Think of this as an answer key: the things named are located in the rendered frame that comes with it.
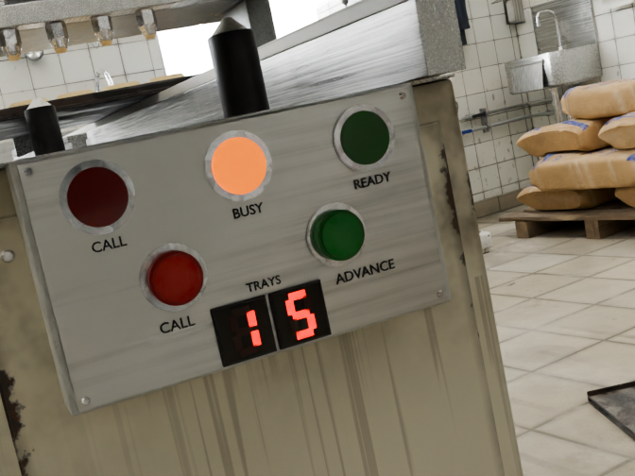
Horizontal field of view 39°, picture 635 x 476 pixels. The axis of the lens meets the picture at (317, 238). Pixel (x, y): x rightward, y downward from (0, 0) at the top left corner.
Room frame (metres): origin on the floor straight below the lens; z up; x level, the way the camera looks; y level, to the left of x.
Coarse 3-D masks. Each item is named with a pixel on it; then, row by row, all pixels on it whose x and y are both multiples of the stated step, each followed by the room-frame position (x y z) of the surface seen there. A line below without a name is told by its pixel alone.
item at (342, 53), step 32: (384, 0) 0.59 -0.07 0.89; (416, 0) 0.56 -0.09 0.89; (448, 0) 0.56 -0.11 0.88; (320, 32) 0.69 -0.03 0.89; (352, 32) 0.64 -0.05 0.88; (384, 32) 0.60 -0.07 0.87; (416, 32) 0.56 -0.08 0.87; (448, 32) 0.56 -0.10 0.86; (288, 64) 0.76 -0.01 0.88; (320, 64) 0.70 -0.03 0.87; (352, 64) 0.65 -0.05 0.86; (384, 64) 0.61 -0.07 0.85; (416, 64) 0.57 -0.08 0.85; (448, 64) 0.56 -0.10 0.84; (160, 96) 1.20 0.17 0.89; (192, 96) 1.06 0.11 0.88; (288, 96) 0.78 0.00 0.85; (320, 96) 0.71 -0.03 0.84; (96, 128) 1.74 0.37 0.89; (128, 128) 1.46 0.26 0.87; (160, 128) 1.25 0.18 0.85
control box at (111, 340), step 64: (192, 128) 0.50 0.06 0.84; (256, 128) 0.51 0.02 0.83; (320, 128) 0.53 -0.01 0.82; (64, 192) 0.47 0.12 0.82; (128, 192) 0.48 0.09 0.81; (192, 192) 0.50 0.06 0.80; (256, 192) 0.51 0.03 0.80; (320, 192) 0.52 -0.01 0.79; (384, 192) 0.54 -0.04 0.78; (64, 256) 0.47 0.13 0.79; (128, 256) 0.48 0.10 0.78; (256, 256) 0.51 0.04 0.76; (320, 256) 0.52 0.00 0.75; (384, 256) 0.54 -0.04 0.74; (64, 320) 0.47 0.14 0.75; (128, 320) 0.48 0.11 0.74; (192, 320) 0.49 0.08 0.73; (256, 320) 0.50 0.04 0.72; (320, 320) 0.52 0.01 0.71; (384, 320) 0.54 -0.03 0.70; (64, 384) 0.47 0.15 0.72; (128, 384) 0.48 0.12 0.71
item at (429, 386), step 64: (256, 64) 0.61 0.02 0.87; (448, 128) 0.59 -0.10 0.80; (0, 192) 0.49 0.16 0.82; (448, 192) 0.59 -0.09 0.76; (0, 256) 0.49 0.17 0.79; (448, 256) 0.59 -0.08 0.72; (0, 320) 0.48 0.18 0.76; (448, 320) 0.58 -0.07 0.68; (0, 384) 0.48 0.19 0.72; (192, 384) 0.52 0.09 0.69; (256, 384) 0.53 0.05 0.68; (320, 384) 0.55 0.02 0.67; (384, 384) 0.56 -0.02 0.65; (448, 384) 0.58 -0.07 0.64; (0, 448) 0.48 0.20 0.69; (64, 448) 0.49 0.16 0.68; (128, 448) 0.50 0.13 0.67; (192, 448) 0.52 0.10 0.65; (256, 448) 0.53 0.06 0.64; (320, 448) 0.54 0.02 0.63; (384, 448) 0.56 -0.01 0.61; (448, 448) 0.58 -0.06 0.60; (512, 448) 0.60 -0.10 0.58
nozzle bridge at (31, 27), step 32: (32, 0) 1.26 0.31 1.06; (64, 0) 1.23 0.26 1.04; (96, 0) 1.24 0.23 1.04; (128, 0) 1.26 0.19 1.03; (160, 0) 1.27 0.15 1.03; (192, 0) 1.30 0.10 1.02; (224, 0) 1.36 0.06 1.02; (256, 0) 1.40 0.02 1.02; (32, 32) 1.29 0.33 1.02; (128, 32) 1.50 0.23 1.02; (256, 32) 1.40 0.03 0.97
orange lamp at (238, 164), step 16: (224, 144) 0.50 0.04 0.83; (240, 144) 0.51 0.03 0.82; (256, 144) 0.51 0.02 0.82; (224, 160) 0.50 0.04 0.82; (240, 160) 0.51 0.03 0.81; (256, 160) 0.51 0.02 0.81; (224, 176) 0.50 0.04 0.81; (240, 176) 0.50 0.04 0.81; (256, 176) 0.51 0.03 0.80; (240, 192) 0.50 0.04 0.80
